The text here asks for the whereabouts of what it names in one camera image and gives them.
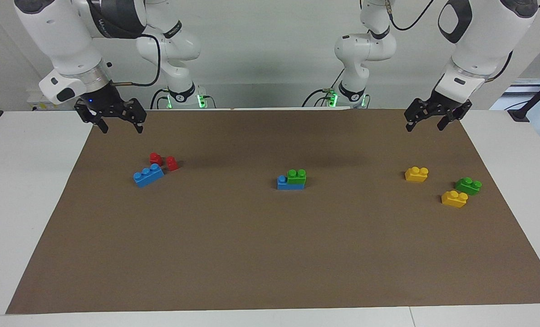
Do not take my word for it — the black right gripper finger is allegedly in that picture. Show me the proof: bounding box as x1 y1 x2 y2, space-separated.
125 98 147 134
74 103 110 134

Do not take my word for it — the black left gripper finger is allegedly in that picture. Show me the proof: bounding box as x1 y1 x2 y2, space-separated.
437 101 473 132
404 98 430 133

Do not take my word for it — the blue three-stud toy block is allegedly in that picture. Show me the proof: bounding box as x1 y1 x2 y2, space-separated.
277 175 306 190
133 163 165 188

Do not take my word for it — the yellow two-stud toy block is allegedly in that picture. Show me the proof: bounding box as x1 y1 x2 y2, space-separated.
404 166 429 183
441 190 469 208

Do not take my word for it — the white power strip box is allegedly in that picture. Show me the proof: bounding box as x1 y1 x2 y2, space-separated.
26 89 55 111

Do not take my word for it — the black stand pole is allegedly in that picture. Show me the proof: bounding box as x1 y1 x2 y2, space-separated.
507 72 540 122

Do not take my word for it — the brown table mat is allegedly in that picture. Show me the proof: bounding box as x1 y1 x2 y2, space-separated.
5 108 540 315

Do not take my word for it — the black right base cable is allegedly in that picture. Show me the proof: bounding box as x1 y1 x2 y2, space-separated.
150 88 171 110

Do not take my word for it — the black base cable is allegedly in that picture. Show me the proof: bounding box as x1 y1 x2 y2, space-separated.
302 68 345 108
150 88 171 110

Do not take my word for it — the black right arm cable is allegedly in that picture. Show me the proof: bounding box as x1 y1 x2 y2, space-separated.
111 34 162 87

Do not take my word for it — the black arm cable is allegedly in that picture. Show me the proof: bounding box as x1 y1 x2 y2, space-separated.
111 34 162 87
387 0 514 83

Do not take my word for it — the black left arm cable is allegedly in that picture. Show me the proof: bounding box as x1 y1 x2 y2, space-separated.
387 0 514 83

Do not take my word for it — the black left base cable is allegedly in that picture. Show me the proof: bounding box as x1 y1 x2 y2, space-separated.
302 68 345 108

